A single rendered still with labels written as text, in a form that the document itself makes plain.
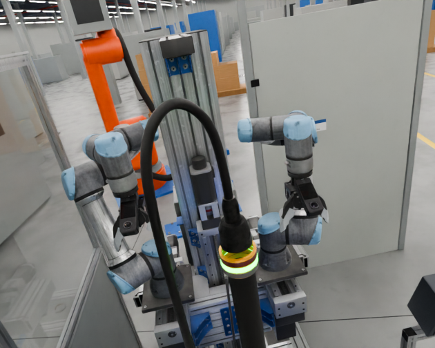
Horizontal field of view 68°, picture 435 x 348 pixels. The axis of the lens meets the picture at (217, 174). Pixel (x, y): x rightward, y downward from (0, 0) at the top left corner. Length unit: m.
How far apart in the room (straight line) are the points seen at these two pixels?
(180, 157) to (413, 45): 1.79
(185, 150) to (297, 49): 1.16
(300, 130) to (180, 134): 0.59
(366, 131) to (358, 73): 0.43
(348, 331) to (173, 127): 1.91
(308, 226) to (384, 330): 1.44
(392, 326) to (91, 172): 2.20
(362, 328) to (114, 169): 2.16
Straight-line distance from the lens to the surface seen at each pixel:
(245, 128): 0.99
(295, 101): 2.27
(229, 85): 9.74
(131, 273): 1.33
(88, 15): 4.27
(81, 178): 1.30
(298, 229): 1.36
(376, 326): 2.67
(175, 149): 1.32
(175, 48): 0.93
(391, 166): 2.78
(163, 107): 0.27
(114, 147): 0.85
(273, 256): 1.44
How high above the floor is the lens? 2.06
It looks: 25 degrees down
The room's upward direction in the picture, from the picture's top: 10 degrees counter-clockwise
